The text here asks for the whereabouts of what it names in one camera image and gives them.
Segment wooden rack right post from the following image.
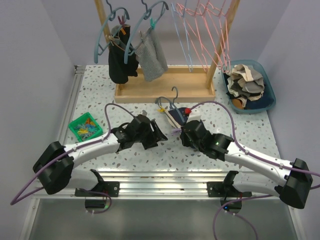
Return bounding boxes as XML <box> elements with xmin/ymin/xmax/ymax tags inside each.
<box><xmin>205</xmin><ymin>0</ymin><xmax>240</xmax><ymax>89</ymax></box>

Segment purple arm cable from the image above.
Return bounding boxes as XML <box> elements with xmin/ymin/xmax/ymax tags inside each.
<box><xmin>9</xmin><ymin>102</ymin><xmax>136</xmax><ymax>215</ymax></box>
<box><xmin>189</xmin><ymin>100</ymin><xmax>320</xmax><ymax>240</ymax></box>

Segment teal hangers middle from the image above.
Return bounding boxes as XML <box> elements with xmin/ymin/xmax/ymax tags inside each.
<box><xmin>123</xmin><ymin>0</ymin><xmax>170</xmax><ymax>65</ymax></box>

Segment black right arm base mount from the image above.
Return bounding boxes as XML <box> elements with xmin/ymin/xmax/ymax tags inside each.
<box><xmin>206</xmin><ymin>181</ymin><xmax>252</xmax><ymax>199</ymax></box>

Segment teal clothes peg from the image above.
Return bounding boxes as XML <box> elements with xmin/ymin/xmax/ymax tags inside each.
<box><xmin>149</xmin><ymin>17</ymin><xmax>157</xmax><ymax>30</ymax></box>

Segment teal plastic hanger left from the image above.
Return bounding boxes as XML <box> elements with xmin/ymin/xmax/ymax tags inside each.
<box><xmin>93</xmin><ymin>0</ymin><xmax>130</xmax><ymax>64</ymax></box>

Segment black hanging underwear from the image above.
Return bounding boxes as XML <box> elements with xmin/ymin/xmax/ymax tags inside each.
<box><xmin>108</xmin><ymin>24</ymin><xmax>139</xmax><ymax>84</ymax></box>

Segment aluminium extrusion rail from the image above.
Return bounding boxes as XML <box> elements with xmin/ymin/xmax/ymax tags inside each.
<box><xmin>32</xmin><ymin>65</ymin><xmax>261</xmax><ymax>201</ymax></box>

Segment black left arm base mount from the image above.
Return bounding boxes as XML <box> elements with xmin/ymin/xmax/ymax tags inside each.
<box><xmin>74</xmin><ymin>181</ymin><xmax>120</xmax><ymax>197</ymax></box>

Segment teal plastic laundry basin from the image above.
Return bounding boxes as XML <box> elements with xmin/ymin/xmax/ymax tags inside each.
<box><xmin>221</xmin><ymin>59</ymin><xmax>278</xmax><ymax>115</ymax></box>

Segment wooden rack left post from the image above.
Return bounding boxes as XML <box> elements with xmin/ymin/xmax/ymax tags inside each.
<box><xmin>94</xmin><ymin>0</ymin><xmax>112</xmax><ymax>54</ymax></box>

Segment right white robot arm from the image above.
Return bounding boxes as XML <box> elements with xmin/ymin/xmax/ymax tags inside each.
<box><xmin>180</xmin><ymin>120</ymin><xmax>313</xmax><ymax>209</ymax></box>

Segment pile of underwear in basin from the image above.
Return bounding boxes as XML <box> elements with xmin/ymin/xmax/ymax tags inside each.
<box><xmin>223</xmin><ymin>63</ymin><xmax>272</xmax><ymax>111</ymax></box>

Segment green peg basket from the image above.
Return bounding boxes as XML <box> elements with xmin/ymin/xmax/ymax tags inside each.
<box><xmin>68</xmin><ymin>112</ymin><xmax>104</xmax><ymax>142</ymax></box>

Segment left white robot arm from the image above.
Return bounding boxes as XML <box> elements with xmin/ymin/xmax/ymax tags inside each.
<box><xmin>33</xmin><ymin>114</ymin><xmax>168</xmax><ymax>197</ymax></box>

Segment pink wire hangers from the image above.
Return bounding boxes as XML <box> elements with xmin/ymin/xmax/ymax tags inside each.
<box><xmin>175</xmin><ymin>0</ymin><xmax>231</xmax><ymax>72</ymax></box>

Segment wooden rack post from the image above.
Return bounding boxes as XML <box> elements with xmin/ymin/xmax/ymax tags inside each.
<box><xmin>94</xmin><ymin>0</ymin><xmax>112</xmax><ymax>54</ymax></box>
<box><xmin>205</xmin><ymin>0</ymin><xmax>240</xmax><ymax>89</ymax></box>

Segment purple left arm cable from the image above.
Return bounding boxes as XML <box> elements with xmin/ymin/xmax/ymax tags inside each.
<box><xmin>9</xmin><ymin>102</ymin><xmax>136</xmax><ymax>215</ymax></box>

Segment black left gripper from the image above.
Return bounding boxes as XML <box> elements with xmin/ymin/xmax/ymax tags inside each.
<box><xmin>134</xmin><ymin>119</ymin><xmax>167</xmax><ymax>150</ymax></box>

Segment wooden rack base tray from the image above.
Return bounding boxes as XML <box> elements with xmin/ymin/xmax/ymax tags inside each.
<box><xmin>114</xmin><ymin>65</ymin><xmax>216</xmax><ymax>104</ymax></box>

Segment blue wire hanger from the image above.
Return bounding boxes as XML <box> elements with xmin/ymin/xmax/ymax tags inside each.
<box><xmin>170</xmin><ymin>2</ymin><xmax>194</xmax><ymax>73</ymax></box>

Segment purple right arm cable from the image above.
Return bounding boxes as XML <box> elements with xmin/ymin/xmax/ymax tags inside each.
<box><xmin>189</xmin><ymin>100</ymin><xmax>320</xmax><ymax>240</ymax></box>

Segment grey striped hanging underwear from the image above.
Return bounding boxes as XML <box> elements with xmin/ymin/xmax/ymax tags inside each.
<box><xmin>135</xmin><ymin>28</ymin><xmax>168</xmax><ymax>82</ymax></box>

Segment navy underwear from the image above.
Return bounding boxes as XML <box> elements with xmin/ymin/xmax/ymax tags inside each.
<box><xmin>164</xmin><ymin>107</ymin><xmax>190</xmax><ymax>130</ymax></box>

